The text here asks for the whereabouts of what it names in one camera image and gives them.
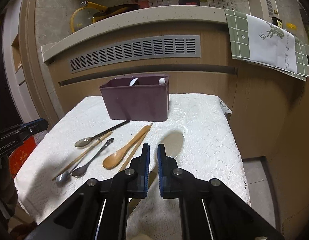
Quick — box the wooden chopstick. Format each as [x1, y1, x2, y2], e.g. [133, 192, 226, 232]
[119, 123, 153, 172]
[52, 131, 112, 181]

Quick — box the wooden spoon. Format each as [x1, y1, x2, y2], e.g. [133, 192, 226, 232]
[102, 124, 152, 170]

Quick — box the blue plastic spoon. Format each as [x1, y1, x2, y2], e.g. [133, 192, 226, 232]
[128, 130, 184, 216]

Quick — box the smoky spoon with black handle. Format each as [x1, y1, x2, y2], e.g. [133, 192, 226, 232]
[75, 120, 129, 148]

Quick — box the grey translucent spoon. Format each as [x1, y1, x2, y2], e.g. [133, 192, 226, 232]
[55, 164, 78, 185]

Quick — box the black smiley-handle spoon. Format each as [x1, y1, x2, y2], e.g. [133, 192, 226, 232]
[71, 138, 114, 178]

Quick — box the white plastic spoon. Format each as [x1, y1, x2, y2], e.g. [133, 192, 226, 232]
[129, 78, 139, 86]

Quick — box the white ball-end spoon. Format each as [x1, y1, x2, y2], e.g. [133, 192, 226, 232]
[159, 77, 165, 85]

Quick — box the gloved left hand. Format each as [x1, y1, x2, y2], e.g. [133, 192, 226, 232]
[0, 156, 18, 231]

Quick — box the red floor mat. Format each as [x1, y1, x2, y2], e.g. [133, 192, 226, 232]
[9, 136, 37, 179]

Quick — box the white lace table cloth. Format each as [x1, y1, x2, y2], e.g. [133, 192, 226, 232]
[13, 93, 252, 240]

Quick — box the purple plastic utensil holder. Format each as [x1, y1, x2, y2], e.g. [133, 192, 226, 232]
[100, 73, 170, 122]

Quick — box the yellow-rimmed glass lid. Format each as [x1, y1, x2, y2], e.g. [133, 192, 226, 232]
[70, 7, 100, 33]

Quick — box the grey ventilation grille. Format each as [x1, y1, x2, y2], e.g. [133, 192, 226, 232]
[69, 35, 201, 74]

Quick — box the green white tea towel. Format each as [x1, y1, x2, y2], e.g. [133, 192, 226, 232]
[224, 9, 309, 81]

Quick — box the black pan yellow handle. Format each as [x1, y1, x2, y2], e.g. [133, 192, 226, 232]
[81, 1, 140, 23]

